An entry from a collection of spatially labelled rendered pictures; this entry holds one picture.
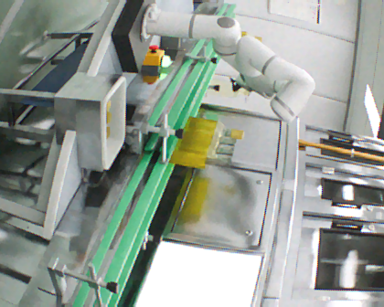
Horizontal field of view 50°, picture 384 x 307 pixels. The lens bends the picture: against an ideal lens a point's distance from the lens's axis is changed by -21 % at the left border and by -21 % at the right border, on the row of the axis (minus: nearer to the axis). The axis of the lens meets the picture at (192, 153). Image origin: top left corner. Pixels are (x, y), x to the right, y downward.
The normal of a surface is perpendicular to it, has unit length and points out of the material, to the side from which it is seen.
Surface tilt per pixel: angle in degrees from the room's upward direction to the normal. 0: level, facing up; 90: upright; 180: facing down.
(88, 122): 90
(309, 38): 90
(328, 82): 90
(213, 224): 90
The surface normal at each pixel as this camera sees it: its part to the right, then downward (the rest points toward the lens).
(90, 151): -0.21, 0.53
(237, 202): 0.05, -0.83
